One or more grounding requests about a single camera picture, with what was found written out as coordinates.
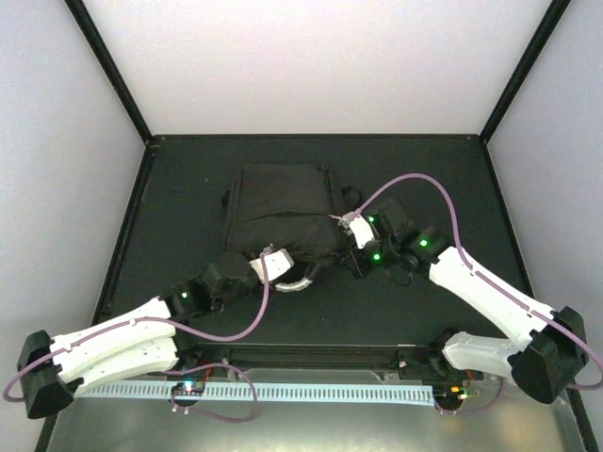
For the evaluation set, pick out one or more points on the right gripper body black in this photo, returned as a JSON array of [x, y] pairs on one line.
[[362, 266]]

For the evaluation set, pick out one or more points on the black student bag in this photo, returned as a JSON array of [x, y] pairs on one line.
[[289, 207]]

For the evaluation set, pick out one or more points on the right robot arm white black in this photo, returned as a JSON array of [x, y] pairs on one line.
[[541, 351]]

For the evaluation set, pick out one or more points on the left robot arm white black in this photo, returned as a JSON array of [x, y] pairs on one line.
[[53, 371]]

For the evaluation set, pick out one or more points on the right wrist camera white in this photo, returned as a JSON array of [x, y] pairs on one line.
[[355, 225]]

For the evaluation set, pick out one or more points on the black front rail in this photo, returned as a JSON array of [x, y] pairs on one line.
[[425, 362]]

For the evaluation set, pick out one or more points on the light blue slotted cable duct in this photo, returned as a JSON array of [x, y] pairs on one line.
[[416, 395]]

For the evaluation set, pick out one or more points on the right black frame post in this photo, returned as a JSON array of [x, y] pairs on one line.
[[537, 43]]

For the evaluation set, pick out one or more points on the black frame post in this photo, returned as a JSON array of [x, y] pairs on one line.
[[94, 38], [537, 43]]

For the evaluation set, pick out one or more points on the left black frame post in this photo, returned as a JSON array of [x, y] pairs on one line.
[[94, 38]]

